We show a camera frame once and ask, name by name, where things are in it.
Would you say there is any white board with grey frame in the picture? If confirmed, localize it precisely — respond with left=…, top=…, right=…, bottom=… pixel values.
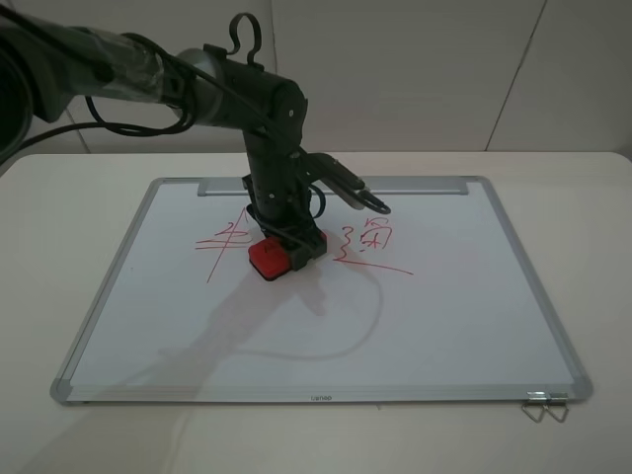
left=50, top=177, right=593, bottom=405

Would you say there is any right metal binder clip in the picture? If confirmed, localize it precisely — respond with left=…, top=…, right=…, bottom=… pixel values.
left=543, top=392, right=570, bottom=424

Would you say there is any left metal binder clip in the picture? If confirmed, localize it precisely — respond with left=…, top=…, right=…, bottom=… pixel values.
left=521, top=391, right=549, bottom=424

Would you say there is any metal binder clip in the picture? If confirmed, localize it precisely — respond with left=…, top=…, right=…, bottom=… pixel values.
left=521, top=391, right=549, bottom=424
left=543, top=392, right=570, bottom=424

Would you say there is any red whiteboard eraser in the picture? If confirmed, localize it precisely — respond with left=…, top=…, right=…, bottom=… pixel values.
left=248, top=236, right=300, bottom=281

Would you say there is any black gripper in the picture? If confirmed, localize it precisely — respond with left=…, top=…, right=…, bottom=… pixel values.
left=243, top=149, right=327, bottom=271

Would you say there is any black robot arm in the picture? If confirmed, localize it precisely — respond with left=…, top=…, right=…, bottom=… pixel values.
left=1, top=8, right=327, bottom=270

